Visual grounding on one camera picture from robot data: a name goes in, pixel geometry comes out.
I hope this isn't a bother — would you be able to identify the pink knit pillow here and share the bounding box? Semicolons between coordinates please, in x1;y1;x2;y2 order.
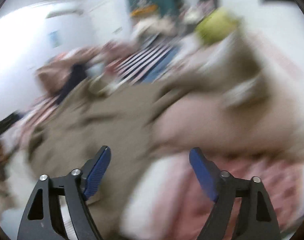
121;29;304;240

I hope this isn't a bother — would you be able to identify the blue wall poster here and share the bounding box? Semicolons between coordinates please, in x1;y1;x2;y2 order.
48;31;61;48

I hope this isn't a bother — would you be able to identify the brown knit sweater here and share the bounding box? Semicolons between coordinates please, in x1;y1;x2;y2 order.
28;31;268;239

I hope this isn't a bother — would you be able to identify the beige clothes pile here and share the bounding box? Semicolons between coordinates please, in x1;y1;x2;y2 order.
130;16;178;43

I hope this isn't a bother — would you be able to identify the pink crumpled quilt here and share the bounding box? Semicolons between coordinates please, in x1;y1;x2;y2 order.
36;43;123;96

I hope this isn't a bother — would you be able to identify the black folded garment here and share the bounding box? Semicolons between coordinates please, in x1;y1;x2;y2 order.
55;63;88;105

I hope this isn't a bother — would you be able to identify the green plush toy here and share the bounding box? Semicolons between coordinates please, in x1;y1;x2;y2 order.
195;8;240;45

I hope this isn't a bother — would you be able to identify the light blue folded garment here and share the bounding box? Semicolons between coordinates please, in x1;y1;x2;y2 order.
86;62;105;78

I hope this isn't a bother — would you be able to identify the yellow framed cabinet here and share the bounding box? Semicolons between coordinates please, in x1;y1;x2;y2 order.
130;4;159;17

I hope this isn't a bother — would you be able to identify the striped fleece blanket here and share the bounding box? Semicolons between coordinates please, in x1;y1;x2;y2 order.
12;42;179;148

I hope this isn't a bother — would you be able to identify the white bed headboard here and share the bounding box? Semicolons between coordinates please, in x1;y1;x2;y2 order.
216;0;304;86

